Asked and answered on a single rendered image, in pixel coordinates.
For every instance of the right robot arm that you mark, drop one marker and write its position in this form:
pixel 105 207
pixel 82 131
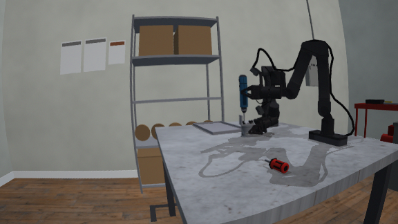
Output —
pixel 273 107

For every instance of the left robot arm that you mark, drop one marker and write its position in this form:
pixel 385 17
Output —
pixel 293 87

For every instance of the dark blue electric screwdriver barrel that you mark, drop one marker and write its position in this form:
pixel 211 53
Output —
pixel 243 99

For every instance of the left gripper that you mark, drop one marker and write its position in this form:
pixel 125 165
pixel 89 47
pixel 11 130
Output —
pixel 261 91

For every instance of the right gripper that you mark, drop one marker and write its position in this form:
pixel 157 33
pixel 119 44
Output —
pixel 260 124

